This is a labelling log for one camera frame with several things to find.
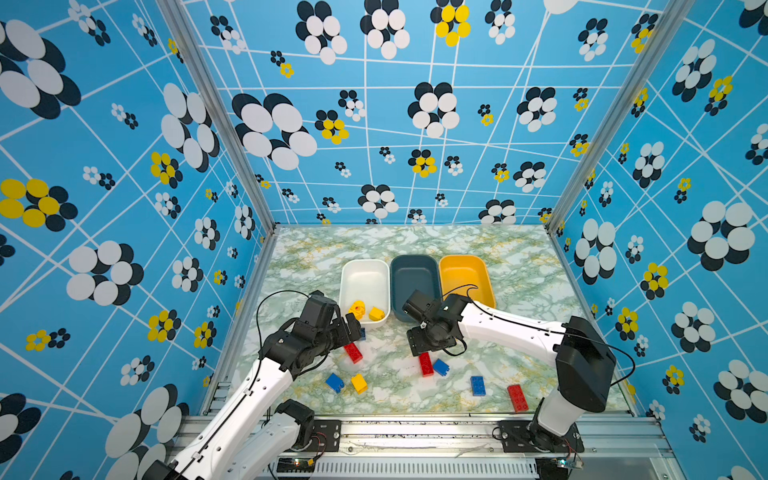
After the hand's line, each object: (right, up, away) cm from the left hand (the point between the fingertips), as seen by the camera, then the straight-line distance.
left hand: (350, 328), depth 78 cm
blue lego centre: (+25, -13, +6) cm, 29 cm away
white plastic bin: (+2, +7, +22) cm, 24 cm away
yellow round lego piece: (0, +2, +15) cm, 16 cm away
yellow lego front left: (+2, -16, +2) cm, 16 cm away
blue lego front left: (-5, -15, +2) cm, 16 cm away
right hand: (+20, -6, +5) cm, 21 cm away
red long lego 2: (+21, -12, +6) cm, 25 cm away
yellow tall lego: (+6, +1, +14) cm, 15 cm away
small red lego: (+45, -19, +1) cm, 48 cm away
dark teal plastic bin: (+18, +13, +28) cm, 35 cm away
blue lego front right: (+35, -16, +2) cm, 38 cm away
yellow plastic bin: (+34, +14, +28) cm, 46 cm away
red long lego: (0, -9, +8) cm, 12 cm away
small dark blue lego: (+2, -5, +13) cm, 14 cm away
